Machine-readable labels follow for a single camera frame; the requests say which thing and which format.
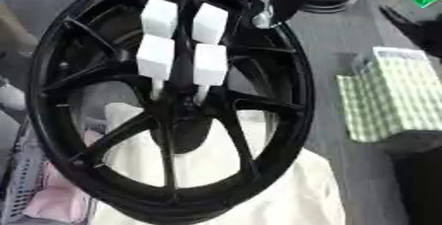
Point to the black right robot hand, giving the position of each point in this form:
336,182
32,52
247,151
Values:
427,36

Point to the black spoked wheel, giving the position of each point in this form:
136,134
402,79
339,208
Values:
57,81

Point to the white cloth sheet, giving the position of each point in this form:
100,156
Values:
299,196

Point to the pink cloth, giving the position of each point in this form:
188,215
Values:
54,199

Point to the grey pierced crate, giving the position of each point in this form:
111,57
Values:
20,176

